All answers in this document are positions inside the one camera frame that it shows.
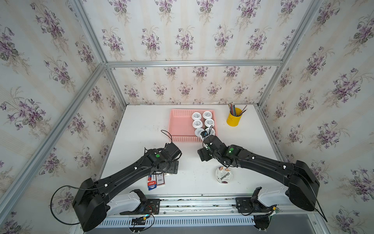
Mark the wide Chobani yogurt cup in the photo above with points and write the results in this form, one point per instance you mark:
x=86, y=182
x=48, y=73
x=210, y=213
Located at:
x=223, y=175

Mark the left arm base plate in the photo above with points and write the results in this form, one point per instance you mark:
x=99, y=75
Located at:
x=146, y=205

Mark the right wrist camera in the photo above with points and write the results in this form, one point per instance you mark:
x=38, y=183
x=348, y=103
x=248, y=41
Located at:
x=213, y=143

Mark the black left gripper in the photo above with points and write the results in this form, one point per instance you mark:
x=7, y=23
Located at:
x=175, y=165

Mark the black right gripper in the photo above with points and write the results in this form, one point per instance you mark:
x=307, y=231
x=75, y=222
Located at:
x=201, y=152

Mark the yogurt bottle row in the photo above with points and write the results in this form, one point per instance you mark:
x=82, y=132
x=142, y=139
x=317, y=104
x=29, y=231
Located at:
x=196, y=116
x=211, y=131
x=207, y=115
x=198, y=132
x=209, y=123
x=197, y=124

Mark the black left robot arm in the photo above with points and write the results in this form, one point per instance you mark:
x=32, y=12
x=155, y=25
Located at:
x=91, y=203

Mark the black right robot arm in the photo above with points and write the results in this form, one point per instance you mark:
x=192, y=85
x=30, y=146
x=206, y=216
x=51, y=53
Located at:
x=301, y=182

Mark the yellow pencil cup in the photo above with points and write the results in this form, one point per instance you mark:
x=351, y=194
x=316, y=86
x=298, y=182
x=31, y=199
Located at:
x=233, y=120

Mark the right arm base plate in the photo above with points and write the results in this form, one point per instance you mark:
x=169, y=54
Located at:
x=248, y=205

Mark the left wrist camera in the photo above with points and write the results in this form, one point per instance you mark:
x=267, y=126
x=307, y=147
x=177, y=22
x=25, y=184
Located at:
x=172, y=152

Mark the yogurt bottle back row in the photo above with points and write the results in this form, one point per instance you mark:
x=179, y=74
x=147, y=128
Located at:
x=211, y=131
x=196, y=116
x=207, y=115
x=209, y=123

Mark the red pencil box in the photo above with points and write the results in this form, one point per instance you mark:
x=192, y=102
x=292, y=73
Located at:
x=160, y=179

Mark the pencils in cup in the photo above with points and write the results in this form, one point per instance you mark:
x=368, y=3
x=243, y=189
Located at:
x=233, y=111

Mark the pink plastic basket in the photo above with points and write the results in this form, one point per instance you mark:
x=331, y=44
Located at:
x=180, y=124

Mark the aluminium mounting rail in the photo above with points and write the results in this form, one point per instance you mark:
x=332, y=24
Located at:
x=200, y=205

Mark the yogurt bottle front row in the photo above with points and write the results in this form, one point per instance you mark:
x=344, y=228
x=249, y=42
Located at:
x=198, y=132
x=197, y=124

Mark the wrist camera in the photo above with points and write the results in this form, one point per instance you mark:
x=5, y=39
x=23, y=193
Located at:
x=172, y=152
x=213, y=143

